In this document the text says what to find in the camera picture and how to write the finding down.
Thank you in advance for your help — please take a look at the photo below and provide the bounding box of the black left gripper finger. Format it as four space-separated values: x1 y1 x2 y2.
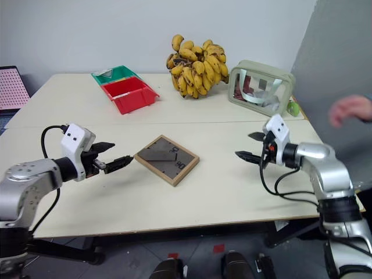
104 155 135 175
92 141 116 155

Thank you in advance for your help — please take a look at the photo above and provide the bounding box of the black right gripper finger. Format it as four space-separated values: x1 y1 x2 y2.
248 131 266 143
234 150 263 165

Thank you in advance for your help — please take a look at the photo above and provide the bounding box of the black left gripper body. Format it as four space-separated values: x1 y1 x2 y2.
80 144 107 179

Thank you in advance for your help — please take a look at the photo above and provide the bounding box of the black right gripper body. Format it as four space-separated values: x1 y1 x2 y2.
260 131 277 170

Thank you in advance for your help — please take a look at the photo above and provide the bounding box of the person's bare hand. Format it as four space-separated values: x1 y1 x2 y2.
328 95 372 129

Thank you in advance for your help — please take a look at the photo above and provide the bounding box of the small green fruit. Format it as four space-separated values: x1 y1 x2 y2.
287 100 301 118

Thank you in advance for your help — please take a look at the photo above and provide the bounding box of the clear zippered pouch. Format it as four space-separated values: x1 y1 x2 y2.
227 59 297 118

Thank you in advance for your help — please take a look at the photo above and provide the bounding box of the red plastic bin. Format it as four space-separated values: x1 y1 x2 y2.
101 76 161 116

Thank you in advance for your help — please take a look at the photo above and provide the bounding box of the green plastic bin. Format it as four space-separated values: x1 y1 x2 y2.
90 65 144 87

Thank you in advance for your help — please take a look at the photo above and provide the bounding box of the bunch of yellow bananas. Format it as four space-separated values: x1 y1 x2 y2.
166 34 231 101

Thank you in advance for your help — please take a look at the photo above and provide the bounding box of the pink perforated board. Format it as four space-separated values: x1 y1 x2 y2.
0 65 31 137

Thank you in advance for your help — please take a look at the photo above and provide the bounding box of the dark rounded shape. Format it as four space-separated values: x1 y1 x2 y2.
152 257 184 279
221 251 257 279

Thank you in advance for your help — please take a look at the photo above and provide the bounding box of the black boxy shape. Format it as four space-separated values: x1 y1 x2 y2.
255 253 276 279

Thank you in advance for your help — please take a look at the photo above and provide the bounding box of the grey partition panel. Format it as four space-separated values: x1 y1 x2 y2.
290 0 372 187

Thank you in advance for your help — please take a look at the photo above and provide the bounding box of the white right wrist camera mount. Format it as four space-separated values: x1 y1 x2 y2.
262 113 291 167

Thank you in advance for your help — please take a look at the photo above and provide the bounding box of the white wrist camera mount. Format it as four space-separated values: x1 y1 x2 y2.
262 113 291 167
60 123 97 183

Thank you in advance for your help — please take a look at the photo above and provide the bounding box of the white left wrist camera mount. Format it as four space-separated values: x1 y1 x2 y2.
60 123 97 183

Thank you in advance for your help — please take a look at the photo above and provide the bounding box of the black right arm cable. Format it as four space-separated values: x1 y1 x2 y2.
259 145 321 208

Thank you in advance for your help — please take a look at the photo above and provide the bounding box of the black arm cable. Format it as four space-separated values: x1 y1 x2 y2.
259 145 321 208
40 124 70 238

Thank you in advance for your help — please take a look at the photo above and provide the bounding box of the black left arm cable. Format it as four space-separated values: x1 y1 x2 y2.
40 124 70 238

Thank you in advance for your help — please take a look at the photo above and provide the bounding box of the wooden framed grey board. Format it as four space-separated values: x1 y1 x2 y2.
133 134 201 188

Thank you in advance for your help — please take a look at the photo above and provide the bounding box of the black metal bracket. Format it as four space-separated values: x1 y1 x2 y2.
262 217 331 249
25 235 106 266

